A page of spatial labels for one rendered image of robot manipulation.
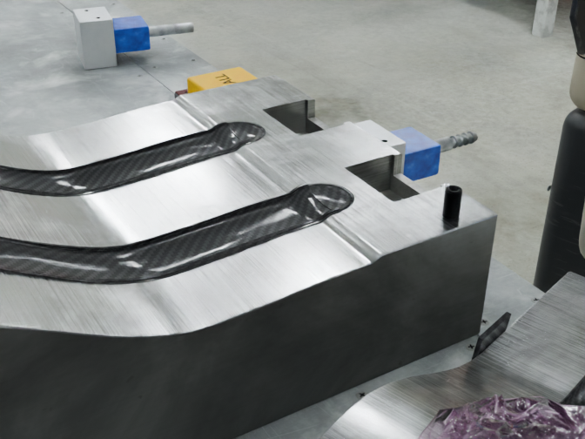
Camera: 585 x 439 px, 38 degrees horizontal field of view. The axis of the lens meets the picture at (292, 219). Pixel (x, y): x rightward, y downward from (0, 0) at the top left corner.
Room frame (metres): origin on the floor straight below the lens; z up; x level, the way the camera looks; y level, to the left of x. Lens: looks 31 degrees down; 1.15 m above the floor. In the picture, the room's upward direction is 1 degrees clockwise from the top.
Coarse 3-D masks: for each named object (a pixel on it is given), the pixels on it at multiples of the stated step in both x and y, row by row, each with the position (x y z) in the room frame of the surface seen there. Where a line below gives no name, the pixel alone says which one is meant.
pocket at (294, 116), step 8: (288, 104) 0.60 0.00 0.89; (296, 104) 0.60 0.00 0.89; (304, 104) 0.60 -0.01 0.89; (312, 104) 0.60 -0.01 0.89; (272, 112) 0.59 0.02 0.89; (280, 112) 0.59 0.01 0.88; (288, 112) 0.60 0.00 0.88; (296, 112) 0.60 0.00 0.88; (304, 112) 0.60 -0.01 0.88; (312, 112) 0.60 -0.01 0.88; (280, 120) 0.59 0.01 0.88; (288, 120) 0.60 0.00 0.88; (296, 120) 0.60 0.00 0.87; (304, 120) 0.60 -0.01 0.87; (312, 120) 0.60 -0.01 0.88; (288, 128) 0.60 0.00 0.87; (296, 128) 0.60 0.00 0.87; (304, 128) 0.60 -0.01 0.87; (312, 128) 0.60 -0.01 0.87; (320, 128) 0.59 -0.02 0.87; (328, 128) 0.58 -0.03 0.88
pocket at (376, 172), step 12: (384, 156) 0.51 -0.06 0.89; (396, 156) 0.51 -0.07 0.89; (348, 168) 0.49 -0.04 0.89; (360, 168) 0.50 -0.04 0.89; (372, 168) 0.50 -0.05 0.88; (384, 168) 0.51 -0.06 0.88; (396, 168) 0.51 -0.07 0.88; (372, 180) 0.50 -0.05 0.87; (384, 180) 0.51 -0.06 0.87; (396, 180) 0.51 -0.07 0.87; (408, 180) 0.50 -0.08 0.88; (384, 192) 0.51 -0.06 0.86; (396, 192) 0.51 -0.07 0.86; (408, 192) 0.50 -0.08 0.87; (420, 192) 0.49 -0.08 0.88
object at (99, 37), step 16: (80, 16) 0.92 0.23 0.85; (96, 16) 0.92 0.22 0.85; (80, 32) 0.89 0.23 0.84; (96, 32) 0.90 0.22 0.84; (112, 32) 0.91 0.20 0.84; (128, 32) 0.92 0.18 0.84; (144, 32) 0.92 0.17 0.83; (160, 32) 0.94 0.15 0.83; (176, 32) 0.95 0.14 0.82; (80, 48) 0.91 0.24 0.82; (96, 48) 0.90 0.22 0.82; (112, 48) 0.91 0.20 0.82; (128, 48) 0.91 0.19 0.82; (144, 48) 0.92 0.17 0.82; (96, 64) 0.90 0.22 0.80; (112, 64) 0.90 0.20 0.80
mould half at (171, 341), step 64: (128, 128) 0.56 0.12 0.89; (192, 128) 0.56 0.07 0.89; (0, 192) 0.43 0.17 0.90; (128, 192) 0.47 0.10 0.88; (192, 192) 0.47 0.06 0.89; (256, 192) 0.46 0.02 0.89; (256, 256) 0.39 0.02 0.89; (320, 256) 0.39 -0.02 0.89; (384, 256) 0.39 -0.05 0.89; (448, 256) 0.42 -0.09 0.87; (0, 320) 0.29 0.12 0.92; (64, 320) 0.31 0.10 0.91; (128, 320) 0.33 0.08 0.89; (192, 320) 0.34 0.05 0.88; (256, 320) 0.35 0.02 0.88; (320, 320) 0.37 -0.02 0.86; (384, 320) 0.39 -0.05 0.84; (448, 320) 0.42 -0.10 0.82; (0, 384) 0.28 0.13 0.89; (64, 384) 0.30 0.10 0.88; (128, 384) 0.31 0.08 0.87; (192, 384) 0.33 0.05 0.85; (256, 384) 0.35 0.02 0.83; (320, 384) 0.37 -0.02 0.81
